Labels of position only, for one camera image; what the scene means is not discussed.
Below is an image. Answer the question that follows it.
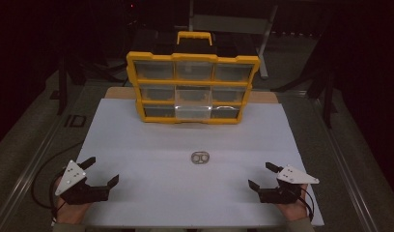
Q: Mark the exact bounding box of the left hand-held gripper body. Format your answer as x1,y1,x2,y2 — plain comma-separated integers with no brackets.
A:
54,159,111,206

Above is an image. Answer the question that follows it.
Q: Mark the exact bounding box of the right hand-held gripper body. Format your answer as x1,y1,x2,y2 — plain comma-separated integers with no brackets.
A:
258,164,321,205

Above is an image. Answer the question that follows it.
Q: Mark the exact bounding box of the silver metal ring buckle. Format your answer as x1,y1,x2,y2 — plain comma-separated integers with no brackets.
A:
190,151,211,165

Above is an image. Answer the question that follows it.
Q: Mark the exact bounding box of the clear plastic drawer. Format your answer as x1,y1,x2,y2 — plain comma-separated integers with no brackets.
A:
174,85,214,122

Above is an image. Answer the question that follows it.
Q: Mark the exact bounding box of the person's right hand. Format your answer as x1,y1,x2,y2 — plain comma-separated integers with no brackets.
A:
276,185,311,223

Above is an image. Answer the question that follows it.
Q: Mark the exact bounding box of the person's left hand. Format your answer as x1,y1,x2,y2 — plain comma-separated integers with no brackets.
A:
53,179,92,225

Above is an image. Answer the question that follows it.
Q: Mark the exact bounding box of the white table cover sheet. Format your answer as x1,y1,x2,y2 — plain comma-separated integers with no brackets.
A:
76,98,325,228

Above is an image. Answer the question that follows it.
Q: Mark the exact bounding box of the black stand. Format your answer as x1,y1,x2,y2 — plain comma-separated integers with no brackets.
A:
56,54,70,116

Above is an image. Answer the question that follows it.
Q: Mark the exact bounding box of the yellow drawer organizer box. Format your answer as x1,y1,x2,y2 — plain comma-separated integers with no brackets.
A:
126,30,262,126

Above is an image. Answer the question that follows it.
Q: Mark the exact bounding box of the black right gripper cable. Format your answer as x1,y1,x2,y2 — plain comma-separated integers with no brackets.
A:
297,184,316,222

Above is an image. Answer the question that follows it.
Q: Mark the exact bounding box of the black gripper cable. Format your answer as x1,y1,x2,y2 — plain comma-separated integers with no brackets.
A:
31,140,85,218
297,184,316,222

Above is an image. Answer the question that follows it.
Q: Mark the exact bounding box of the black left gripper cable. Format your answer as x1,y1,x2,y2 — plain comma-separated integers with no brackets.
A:
31,140,85,218

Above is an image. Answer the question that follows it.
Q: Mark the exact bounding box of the metal floor rail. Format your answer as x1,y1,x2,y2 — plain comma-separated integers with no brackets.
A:
309,95,381,232
0,86,90,232

